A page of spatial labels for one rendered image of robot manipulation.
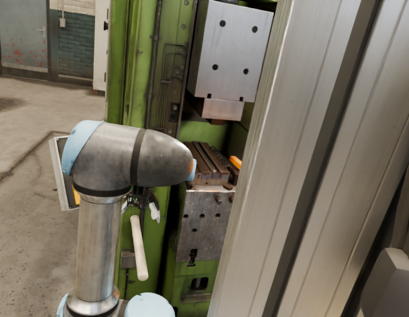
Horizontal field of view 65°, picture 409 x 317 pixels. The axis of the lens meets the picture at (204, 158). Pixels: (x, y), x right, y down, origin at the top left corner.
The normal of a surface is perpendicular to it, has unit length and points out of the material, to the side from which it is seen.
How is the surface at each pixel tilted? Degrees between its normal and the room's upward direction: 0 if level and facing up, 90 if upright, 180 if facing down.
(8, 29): 90
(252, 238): 90
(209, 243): 90
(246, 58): 90
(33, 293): 0
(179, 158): 66
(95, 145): 58
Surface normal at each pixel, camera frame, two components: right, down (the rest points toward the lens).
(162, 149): 0.55, -0.30
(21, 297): 0.16, -0.91
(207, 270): 0.27, 0.41
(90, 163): -0.07, 0.32
